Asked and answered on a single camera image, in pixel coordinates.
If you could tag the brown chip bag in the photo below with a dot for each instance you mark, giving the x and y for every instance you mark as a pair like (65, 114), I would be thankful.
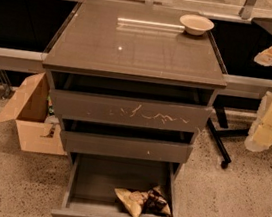
(137, 202)

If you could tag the grey drawer cabinet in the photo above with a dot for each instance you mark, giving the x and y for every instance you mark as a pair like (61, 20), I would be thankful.
(133, 51)

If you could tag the grey middle drawer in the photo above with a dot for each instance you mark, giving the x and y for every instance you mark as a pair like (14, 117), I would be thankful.
(125, 147)

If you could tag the grey drawer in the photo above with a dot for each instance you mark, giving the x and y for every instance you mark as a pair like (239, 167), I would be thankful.
(129, 111)
(125, 147)
(93, 179)

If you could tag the grey top drawer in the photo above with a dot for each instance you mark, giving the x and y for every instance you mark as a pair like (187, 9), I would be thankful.
(129, 111)

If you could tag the grey bottom drawer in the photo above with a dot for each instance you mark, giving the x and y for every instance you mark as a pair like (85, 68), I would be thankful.
(93, 179)

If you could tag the white paper bowl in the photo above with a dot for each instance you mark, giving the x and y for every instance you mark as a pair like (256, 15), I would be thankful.
(196, 25)

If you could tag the bottle in cardboard box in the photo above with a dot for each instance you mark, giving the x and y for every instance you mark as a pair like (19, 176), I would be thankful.
(51, 118)

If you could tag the open cardboard box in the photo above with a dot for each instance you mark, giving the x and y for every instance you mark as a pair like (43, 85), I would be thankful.
(28, 108)

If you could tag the metal rail right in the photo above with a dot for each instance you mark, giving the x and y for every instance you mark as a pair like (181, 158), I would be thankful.
(247, 87)

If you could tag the metal rail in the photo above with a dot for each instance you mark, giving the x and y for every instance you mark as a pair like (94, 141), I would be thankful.
(21, 60)
(247, 87)

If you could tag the metal rail left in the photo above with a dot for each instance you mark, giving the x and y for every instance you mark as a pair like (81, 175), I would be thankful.
(21, 60)

